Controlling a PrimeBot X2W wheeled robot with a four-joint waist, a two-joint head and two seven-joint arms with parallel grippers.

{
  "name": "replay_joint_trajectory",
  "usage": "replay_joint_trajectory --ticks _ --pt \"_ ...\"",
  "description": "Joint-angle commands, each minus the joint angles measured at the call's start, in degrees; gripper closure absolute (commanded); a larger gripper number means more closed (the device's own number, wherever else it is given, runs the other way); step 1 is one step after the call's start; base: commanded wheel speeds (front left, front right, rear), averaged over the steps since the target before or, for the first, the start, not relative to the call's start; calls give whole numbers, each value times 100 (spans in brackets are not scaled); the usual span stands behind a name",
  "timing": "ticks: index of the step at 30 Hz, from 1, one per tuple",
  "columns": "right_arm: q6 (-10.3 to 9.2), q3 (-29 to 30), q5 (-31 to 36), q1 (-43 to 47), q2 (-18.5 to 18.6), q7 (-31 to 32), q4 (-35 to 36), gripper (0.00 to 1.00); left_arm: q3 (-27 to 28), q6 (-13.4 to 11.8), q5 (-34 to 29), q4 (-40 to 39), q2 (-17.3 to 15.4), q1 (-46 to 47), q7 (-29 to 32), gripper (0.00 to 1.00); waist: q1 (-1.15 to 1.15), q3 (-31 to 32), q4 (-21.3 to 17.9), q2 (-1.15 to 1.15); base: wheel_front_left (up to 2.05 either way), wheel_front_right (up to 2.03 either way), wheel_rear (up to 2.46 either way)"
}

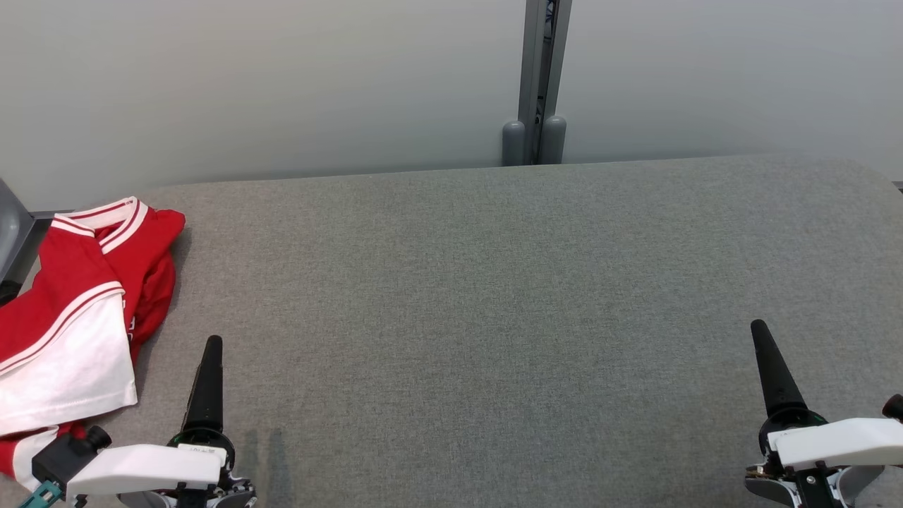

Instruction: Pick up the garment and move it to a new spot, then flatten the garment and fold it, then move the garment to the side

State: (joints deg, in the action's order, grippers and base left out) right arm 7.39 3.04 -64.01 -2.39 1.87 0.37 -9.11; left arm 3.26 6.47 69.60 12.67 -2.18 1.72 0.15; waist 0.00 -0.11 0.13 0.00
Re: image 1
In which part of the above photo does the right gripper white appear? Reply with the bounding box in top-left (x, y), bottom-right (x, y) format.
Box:
top-left (744, 319), bottom-right (903, 508)

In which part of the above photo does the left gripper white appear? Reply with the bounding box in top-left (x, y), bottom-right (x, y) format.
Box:
top-left (66, 335), bottom-right (257, 508)

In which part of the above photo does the red white-sleeved Bulls jersey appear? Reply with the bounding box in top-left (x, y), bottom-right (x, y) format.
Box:
top-left (0, 196), bottom-right (150, 492)

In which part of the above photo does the grey metal partition post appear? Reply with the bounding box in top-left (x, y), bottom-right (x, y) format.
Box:
top-left (502, 0), bottom-right (573, 167)

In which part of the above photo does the grey rounded furniture piece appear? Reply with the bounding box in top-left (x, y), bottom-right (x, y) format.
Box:
top-left (0, 178), bottom-right (36, 306)

